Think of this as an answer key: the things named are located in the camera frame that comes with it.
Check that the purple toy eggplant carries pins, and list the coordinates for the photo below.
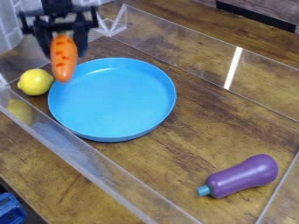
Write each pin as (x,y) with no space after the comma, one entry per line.
(254,172)

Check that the blue round plastic tray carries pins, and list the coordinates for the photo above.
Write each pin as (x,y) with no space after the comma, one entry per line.
(115,101)

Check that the yellow toy lemon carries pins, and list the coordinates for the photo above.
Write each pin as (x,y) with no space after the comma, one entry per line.
(35,82)

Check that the clear acrylic enclosure wall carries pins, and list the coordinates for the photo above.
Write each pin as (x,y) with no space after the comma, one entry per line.
(235,70)

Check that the orange toy carrot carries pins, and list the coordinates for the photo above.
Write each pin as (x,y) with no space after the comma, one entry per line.
(63,57)

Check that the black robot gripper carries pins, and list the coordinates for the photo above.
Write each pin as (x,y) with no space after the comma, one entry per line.
(39,22)

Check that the blue plastic object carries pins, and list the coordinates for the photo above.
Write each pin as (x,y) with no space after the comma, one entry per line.
(12,213)

